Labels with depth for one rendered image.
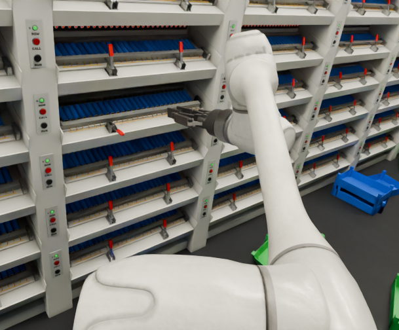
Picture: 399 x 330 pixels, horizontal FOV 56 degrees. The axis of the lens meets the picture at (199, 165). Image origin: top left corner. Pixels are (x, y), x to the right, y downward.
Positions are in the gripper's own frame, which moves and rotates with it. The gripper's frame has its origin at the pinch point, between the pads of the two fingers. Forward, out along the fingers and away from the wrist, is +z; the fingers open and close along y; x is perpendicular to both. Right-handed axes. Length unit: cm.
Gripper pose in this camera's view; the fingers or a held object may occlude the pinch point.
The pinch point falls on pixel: (179, 112)
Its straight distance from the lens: 115.7
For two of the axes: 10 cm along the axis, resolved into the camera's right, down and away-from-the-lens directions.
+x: -0.1, -9.4, -3.4
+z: -6.3, -2.6, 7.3
